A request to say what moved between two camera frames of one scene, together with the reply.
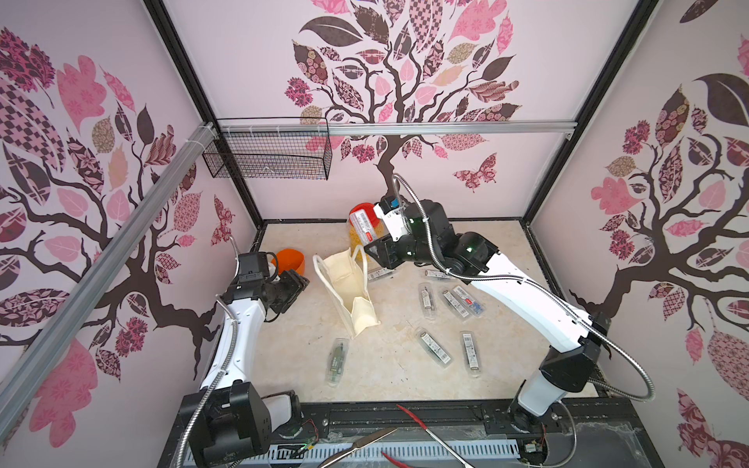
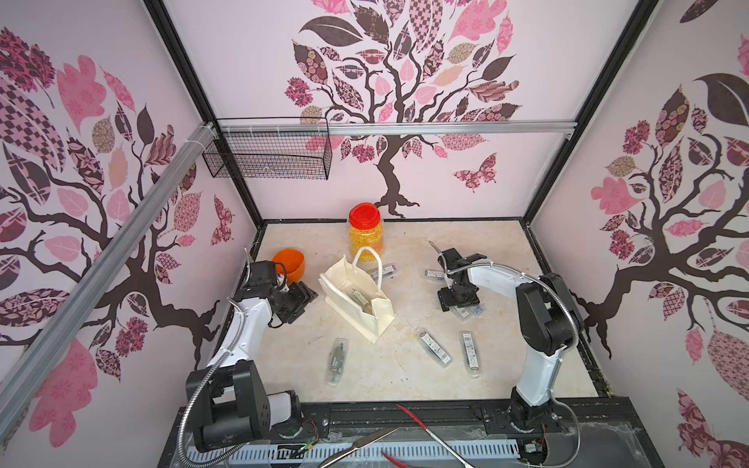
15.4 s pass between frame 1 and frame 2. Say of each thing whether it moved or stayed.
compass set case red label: moved
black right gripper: moved
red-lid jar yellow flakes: stayed
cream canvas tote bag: moved
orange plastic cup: stayed
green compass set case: stayed
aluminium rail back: stayed
